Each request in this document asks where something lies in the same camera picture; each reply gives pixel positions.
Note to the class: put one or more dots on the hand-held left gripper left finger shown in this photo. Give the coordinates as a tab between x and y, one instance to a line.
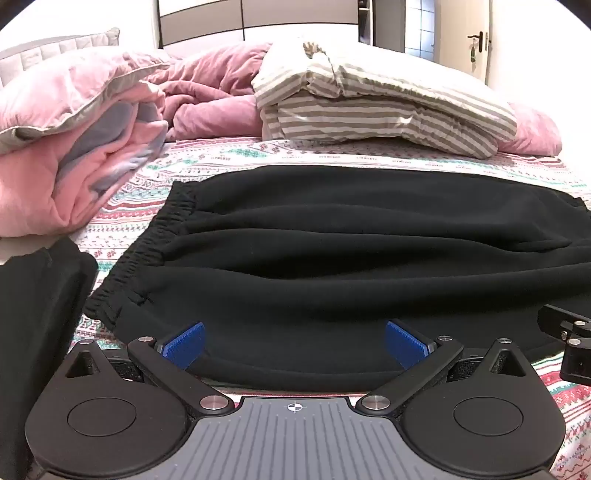
184	344

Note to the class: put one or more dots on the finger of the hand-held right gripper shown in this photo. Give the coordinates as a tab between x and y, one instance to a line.
554	318

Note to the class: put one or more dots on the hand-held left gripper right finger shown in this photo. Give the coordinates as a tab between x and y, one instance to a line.
404	344

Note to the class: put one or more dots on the black pants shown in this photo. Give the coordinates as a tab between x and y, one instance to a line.
323	254

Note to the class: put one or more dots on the folded black garment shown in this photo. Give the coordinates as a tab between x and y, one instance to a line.
37	323

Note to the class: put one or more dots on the patterned bed sheet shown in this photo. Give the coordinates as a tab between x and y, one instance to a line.
231	154

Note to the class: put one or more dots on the striped pillow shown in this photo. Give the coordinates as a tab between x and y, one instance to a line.
369	110

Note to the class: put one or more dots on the mauve pink blanket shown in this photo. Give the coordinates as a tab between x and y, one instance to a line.
207	101

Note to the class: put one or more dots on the light pink duvet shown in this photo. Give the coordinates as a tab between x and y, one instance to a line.
69	115

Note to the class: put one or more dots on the hanging keys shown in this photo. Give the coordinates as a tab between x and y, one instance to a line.
472	53

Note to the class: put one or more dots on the white door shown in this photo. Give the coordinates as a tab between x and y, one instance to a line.
466	23

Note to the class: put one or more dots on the grey quilted pillow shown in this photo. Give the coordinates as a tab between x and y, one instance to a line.
27	60

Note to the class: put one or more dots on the white wardrobe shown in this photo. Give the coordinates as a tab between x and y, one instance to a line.
207	18

